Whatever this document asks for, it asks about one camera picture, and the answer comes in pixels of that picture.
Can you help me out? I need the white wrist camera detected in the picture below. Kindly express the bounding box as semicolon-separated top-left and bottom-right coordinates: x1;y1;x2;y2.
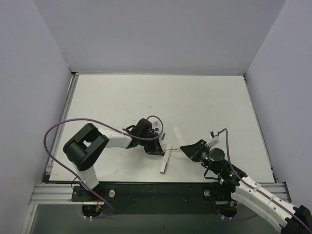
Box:
207;131;220;147
152;120;161;132

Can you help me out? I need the aluminium frame rail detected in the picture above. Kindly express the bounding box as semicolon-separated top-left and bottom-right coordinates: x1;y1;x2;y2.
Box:
29;181;292;205

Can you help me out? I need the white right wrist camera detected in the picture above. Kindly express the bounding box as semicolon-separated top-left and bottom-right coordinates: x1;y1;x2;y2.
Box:
207;131;220;147

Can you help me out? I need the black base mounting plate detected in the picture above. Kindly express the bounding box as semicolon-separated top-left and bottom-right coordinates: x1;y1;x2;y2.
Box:
71;182;238;217

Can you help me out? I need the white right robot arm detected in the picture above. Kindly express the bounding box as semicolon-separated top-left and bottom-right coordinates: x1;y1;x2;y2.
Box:
180;139;312;234

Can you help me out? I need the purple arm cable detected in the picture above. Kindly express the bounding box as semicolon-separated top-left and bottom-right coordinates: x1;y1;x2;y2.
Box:
43;115;164;219
216;128;312;221

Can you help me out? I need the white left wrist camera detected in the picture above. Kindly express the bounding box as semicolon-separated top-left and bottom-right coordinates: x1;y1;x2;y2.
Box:
152;120;161;132

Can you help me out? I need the white plastic tray strip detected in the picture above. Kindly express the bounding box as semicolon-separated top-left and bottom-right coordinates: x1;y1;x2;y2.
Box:
173;126;186;147

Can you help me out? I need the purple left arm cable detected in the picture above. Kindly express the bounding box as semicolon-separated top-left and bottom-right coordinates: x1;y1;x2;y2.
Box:
43;115;164;219

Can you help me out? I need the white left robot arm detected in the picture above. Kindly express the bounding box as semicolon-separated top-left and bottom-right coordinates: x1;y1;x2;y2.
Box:
63;118;165;201

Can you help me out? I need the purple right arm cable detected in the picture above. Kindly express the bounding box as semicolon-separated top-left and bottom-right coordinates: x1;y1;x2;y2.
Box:
216;128;312;221

